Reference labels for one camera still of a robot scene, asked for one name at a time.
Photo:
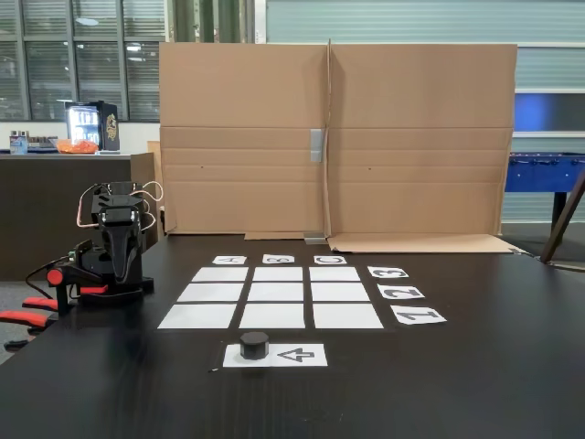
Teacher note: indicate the black octagonal token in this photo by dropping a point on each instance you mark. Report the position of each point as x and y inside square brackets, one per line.
[254, 346]

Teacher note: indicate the white paper grid square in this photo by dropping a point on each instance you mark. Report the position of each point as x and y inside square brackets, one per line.
[272, 316]
[210, 292]
[340, 292]
[196, 316]
[275, 292]
[278, 274]
[335, 274]
[220, 274]
[348, 316]

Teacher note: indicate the small brown cardboard sheet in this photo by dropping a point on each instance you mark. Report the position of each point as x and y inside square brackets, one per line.
[142, 183]

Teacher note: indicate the red black bar clamp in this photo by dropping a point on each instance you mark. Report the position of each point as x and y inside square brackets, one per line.
[57, 276]

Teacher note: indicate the dark brown counter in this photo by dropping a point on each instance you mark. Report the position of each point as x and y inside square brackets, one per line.
[45, 206]

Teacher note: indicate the orange plastic bag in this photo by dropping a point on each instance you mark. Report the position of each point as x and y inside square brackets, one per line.
[77, 147]

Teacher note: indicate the black lit mini fridge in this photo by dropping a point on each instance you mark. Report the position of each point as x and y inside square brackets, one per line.
[107, 125]

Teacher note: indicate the paper sheet letter A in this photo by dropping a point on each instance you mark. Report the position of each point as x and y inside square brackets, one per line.
[217, 262]

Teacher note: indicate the blue white carton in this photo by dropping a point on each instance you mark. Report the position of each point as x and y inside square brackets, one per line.
[19, 142]

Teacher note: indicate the paper sheet letter B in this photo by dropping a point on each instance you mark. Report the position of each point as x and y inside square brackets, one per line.
[267, 261]

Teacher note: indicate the grey tape strip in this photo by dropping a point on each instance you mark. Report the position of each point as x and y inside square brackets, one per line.
[316, 145]
[314, 238]

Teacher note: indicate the paper sheet letter C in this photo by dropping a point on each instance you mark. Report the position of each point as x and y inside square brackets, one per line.
[318, 262]

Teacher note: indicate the white arrow paper sheet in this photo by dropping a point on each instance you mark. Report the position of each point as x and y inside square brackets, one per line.
[301, 361]

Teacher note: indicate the paper sheet number 3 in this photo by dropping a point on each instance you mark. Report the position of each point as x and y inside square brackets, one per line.
[374, 275]

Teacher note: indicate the paper sheet number 2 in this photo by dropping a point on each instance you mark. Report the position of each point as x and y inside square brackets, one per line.
[386, 296]

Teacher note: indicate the paper sheet number 1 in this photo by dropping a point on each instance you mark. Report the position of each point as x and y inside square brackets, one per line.
[400, 320]

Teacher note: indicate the large brown cardboard box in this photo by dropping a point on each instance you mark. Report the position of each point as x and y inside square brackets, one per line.
[411, 137]

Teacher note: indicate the blue foosball table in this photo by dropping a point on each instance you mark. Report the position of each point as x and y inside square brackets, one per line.
[544, 176]

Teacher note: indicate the brown wooden beam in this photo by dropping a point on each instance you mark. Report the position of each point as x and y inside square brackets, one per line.
[563, 219]

